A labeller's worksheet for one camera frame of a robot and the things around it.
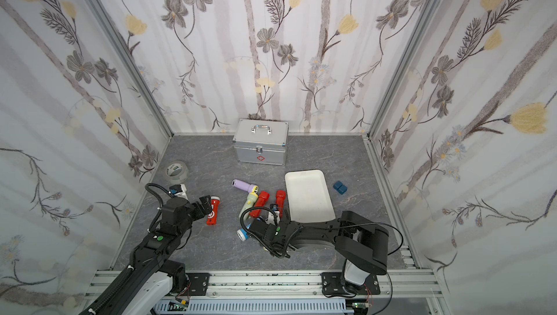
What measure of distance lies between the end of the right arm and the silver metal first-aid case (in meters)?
0.42

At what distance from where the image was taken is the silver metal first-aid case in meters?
1.00

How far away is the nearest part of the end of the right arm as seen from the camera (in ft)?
1.90
